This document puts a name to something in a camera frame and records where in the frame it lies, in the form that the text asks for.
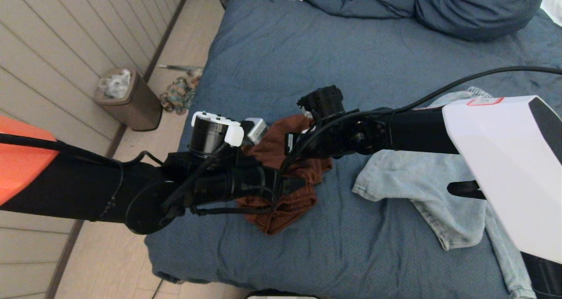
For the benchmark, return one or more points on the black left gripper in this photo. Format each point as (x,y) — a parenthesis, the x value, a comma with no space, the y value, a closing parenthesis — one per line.
(206,134)

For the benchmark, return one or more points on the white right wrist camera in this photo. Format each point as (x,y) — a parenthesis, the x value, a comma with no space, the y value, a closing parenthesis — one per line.
(308,114)

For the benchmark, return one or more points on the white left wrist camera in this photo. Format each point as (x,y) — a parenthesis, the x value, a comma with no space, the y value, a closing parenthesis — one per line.
(232,134)

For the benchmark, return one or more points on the white plastic bin bag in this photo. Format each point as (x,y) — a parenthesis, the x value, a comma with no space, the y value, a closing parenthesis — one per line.
(117,86)

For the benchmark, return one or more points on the white pillow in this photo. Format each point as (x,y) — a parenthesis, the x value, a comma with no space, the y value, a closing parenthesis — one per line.
(555,2)

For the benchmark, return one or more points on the brown trash bin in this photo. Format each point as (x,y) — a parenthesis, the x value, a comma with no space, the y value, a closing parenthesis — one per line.
(142,110)

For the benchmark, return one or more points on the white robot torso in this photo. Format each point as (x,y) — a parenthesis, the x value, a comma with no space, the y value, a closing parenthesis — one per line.
(281,297)

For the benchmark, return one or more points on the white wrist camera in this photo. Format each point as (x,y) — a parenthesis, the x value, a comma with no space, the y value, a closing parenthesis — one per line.
(308,114)
(232,134)

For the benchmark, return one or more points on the colourful crumpled cloth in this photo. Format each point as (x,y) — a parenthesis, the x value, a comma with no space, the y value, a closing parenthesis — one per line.
(178,96)

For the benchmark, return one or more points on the bunched blue duvet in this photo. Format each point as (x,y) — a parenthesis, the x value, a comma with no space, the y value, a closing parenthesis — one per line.
(360,0)

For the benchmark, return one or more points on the grey metal rod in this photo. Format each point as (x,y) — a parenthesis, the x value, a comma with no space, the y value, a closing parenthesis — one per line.
(180,67)

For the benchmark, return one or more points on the rust brown garment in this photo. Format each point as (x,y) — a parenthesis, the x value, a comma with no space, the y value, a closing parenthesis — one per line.
(272,145)

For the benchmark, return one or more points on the light blue denim shorts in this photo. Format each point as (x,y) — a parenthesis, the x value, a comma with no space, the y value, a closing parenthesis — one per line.
(417,180)

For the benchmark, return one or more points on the blue bed sheet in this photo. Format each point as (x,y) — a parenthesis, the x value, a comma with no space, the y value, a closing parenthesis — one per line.
(329,48)

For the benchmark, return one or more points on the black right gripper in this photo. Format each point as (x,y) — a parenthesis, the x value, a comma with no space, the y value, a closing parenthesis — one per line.
(325,101)

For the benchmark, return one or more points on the blue pillow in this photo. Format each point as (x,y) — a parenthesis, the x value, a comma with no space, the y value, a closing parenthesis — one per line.
(478,9)

